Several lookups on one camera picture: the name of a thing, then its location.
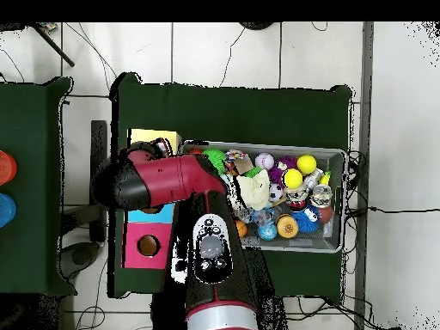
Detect wooden box with three holes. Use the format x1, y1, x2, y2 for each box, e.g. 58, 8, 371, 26
121, 127, 182, 270

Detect green spiky rubber ball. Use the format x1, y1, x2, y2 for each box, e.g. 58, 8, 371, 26
202, 148, 227, 173

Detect cream waffle cloth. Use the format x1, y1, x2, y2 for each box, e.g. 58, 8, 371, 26
235, 168, 272, 211

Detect white baseball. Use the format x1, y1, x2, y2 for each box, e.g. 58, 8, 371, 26
254, 152, 275, 172

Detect purple spiky monster toy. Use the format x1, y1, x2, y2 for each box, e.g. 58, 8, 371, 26
267, 156, 298, 183

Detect yellow tennis ball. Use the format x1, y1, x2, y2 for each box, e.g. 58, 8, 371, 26
279, 168, 304, 190

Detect plain yellow ball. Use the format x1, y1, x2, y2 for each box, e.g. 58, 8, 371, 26
296, 154, 318, 176

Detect crushed silver drink can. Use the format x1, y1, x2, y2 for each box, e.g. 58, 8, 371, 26
309, 184, 333, 208

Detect black round base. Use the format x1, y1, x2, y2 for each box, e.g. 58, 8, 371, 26
239, 21, 275, 31

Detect green cloth on side table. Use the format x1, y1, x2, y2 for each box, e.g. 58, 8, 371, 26
0, 76, 77, 297

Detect orange cup stack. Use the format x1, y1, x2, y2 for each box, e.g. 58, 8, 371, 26
0, 150, 18, 186

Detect black rod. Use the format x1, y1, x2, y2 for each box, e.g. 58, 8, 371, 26
32, 22, 76, 68

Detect blue cup stack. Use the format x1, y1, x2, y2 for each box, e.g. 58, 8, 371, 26
0, 192, 17, 229

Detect wire mesh bin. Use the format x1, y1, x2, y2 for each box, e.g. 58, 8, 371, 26
178, 139, 348, 254

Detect black power cable with plug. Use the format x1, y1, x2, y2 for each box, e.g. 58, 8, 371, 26
346, 205, 440, 218

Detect grey floor cable cover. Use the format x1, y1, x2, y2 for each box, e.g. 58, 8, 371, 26
353, 21, 376, 330

